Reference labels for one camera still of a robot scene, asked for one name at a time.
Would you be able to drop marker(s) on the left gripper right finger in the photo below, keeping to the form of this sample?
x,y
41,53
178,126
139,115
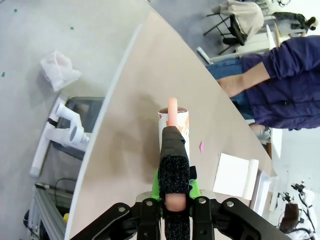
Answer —
x,y
225,220

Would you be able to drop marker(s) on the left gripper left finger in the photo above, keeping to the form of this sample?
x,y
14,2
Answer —
x,y
120,220

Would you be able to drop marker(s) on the person's right forearm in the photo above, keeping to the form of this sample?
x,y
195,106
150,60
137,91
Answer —
x,y
252,78

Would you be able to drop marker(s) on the person's left hand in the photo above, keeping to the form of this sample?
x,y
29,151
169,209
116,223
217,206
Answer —
x,y
257,127

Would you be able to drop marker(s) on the person's right hand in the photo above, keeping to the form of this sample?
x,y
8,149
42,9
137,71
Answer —
x,y
228,86

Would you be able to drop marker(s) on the small yellow object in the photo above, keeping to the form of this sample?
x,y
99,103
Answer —
x,y
66,217

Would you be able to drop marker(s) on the small pink paper scrap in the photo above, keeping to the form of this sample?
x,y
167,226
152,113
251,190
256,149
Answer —
x,y
202,147

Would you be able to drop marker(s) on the person in navy jacket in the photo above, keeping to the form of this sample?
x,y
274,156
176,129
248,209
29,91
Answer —
x,y
287,100

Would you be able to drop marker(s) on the blue jeans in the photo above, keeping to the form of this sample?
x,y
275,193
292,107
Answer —
x,y
225,67

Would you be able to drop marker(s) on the translucent plastic bag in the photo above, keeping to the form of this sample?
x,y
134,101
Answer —
x,y
58,68

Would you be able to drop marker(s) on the black folding chair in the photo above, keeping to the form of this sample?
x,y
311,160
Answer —
x,y
232,32

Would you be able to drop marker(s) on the beige cloth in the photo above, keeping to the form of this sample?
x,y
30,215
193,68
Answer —
x,y
242,17

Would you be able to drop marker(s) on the aluminium profile frame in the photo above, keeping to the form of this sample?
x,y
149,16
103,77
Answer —
x,y
42,202

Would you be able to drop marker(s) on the white pipe frame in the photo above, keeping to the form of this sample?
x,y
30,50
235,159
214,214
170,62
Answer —
x,y
57,130

